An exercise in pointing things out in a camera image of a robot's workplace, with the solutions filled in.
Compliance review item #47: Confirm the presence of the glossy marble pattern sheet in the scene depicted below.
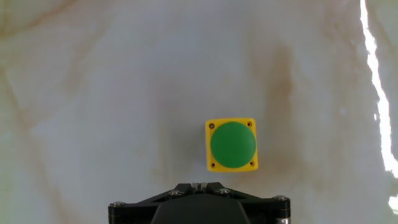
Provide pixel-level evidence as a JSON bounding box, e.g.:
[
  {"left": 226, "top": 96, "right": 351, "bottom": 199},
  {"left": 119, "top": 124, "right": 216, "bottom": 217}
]
[{"left": 0, "top": 0, "right": 398, "bottom": 224}]

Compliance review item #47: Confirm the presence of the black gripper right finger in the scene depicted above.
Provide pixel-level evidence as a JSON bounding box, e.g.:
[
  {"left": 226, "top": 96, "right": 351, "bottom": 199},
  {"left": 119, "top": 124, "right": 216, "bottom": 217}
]
[{"left": 198, "top": 182, "right": 292, "bottom": 224}]

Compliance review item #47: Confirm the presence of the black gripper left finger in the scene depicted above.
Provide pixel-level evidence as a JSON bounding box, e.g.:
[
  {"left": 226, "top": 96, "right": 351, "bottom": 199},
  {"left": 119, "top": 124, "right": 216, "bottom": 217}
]
[{"left": 108, "top": 182, "right": 200, "bottom": 224}]

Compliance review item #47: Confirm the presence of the green button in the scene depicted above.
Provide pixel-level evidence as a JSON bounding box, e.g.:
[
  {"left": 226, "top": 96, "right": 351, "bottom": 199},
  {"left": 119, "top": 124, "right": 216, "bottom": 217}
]
[{"left": 205, "top": 117, "right": 259, "bottom": 174}]

